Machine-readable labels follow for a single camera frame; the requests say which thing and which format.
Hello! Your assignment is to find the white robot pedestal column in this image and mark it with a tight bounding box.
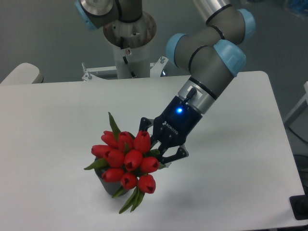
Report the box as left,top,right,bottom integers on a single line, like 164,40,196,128
103,12,156,76

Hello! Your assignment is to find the dark grey ribbed vase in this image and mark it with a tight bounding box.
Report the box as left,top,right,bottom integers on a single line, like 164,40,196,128
94,166,122,196

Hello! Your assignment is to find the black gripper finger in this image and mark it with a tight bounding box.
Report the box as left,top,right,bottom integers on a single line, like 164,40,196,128
158,144,189,167
139,117,154,131

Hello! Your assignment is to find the white furniture frame right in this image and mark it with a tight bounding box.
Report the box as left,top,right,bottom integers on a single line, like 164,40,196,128
282,81,308,145

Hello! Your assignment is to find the red tulip bouquet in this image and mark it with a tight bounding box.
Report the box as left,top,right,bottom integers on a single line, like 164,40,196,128
84,114,165,214

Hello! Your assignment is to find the white pedestal base frame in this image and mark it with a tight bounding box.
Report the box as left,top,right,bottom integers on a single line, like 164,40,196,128
81,56,169,81

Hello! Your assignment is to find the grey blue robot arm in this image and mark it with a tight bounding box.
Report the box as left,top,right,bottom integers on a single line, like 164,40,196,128
75,0,256,166

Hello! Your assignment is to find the black pedestal cable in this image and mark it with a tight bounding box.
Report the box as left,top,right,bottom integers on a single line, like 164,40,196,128
119,36,137,78

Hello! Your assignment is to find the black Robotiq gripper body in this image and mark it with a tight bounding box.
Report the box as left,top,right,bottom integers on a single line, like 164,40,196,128
151,96,202,155

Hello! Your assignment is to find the black cable grommet box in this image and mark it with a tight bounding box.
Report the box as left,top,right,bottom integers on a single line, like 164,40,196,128
289,195,308,220

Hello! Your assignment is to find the beige chair backrest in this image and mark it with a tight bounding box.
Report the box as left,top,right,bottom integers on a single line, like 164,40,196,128
0,63,44,86

